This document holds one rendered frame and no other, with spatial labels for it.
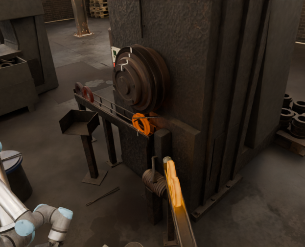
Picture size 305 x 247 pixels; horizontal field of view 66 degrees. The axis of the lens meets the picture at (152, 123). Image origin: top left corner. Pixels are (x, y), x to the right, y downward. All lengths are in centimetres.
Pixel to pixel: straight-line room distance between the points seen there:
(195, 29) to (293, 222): 172
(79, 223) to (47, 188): 57
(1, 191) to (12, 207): 11
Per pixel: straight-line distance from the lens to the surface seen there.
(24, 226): 150
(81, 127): 222
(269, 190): 253
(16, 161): 235
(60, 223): 155
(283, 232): 228
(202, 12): 132
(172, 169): 141
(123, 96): 168
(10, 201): 155
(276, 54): 206
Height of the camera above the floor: 176
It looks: 33 degrees down
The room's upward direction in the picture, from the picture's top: 3 degrees counter-clockwise
